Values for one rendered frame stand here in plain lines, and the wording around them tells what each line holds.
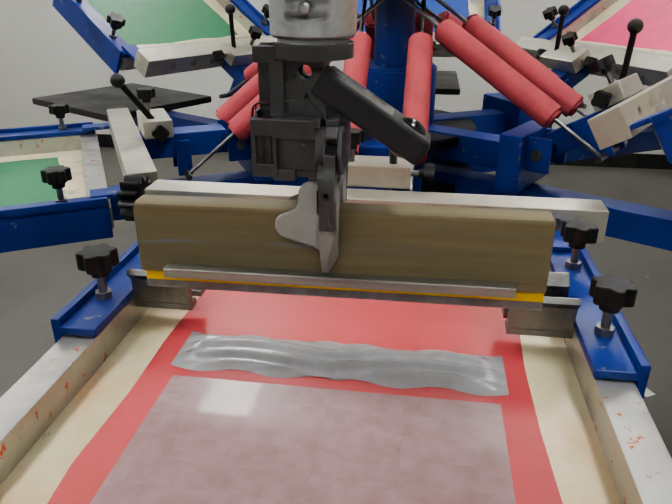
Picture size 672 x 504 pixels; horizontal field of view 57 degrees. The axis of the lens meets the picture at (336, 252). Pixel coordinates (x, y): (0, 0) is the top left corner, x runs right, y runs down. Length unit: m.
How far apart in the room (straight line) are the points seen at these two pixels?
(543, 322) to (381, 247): 0.22
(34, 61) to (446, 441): 5.36
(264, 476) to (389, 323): 0.28
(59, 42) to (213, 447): 5.13
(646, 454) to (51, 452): 0.51
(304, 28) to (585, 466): 0.44
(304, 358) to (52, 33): 5.07
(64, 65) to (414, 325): 5.03
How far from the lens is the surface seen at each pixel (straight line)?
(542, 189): 1.38
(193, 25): 2.07
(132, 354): 0.74
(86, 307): 0.75
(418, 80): 1.22
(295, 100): 0.56
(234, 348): 0.71
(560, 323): 0.72
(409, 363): 0.68
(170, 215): 0.63
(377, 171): 0.95
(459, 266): 0.60
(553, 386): 0.69
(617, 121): 1.01
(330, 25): 0.53
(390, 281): 0.59
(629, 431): 0.60
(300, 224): 0.58
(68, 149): 1.63
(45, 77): 5.72
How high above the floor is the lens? 1.35
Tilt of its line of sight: 24 degrees down
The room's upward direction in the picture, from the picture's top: straight up
